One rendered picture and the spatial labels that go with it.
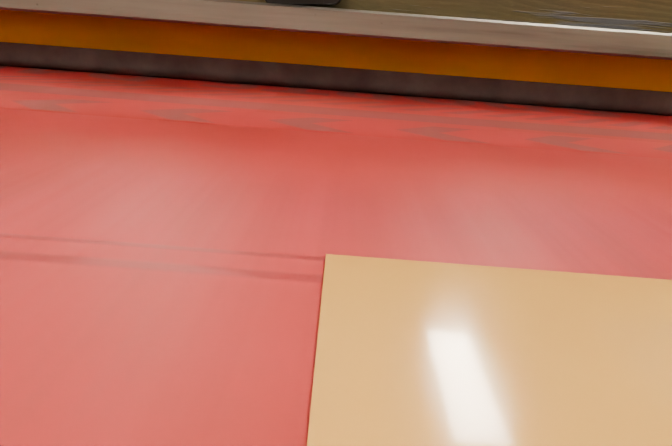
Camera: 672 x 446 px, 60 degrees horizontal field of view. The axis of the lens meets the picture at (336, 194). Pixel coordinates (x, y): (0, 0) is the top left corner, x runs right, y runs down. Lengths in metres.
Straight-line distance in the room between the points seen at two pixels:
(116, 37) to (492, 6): 0.16
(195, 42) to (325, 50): 0.06
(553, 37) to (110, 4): 0.18
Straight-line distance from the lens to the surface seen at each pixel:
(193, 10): 0.25
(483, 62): 0.27
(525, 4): 0.27
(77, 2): 0.27
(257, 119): 0.17
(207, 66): 0.27
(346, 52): 0.27
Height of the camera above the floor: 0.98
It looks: 15 degrees down
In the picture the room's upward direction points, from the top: 4 degrees clockwise
